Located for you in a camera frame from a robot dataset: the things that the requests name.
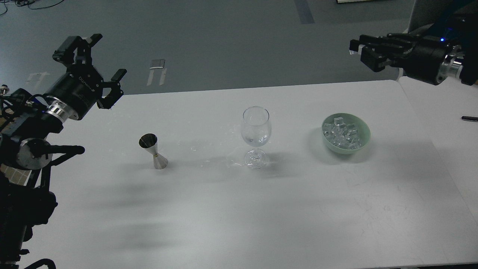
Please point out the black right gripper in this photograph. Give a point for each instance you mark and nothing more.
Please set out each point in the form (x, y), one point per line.
(429, 61)

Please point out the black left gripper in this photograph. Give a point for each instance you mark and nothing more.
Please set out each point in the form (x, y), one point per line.
(74, 94)

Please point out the steel cocktail jigger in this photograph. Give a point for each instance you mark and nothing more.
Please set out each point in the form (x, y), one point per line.
(149, 142)

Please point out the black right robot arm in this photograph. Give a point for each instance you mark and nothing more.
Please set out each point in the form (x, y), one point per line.
(461, 29)

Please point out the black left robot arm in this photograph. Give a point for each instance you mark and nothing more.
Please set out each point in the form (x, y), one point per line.
(28, 120)

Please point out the green bowl of ice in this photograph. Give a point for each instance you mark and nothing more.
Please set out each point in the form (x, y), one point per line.
(345, 134)

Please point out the clear wine glass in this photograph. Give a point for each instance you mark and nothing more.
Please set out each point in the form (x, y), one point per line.
(256, 131)

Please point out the black pen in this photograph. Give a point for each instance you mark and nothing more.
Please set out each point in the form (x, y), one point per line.
(469, 118)

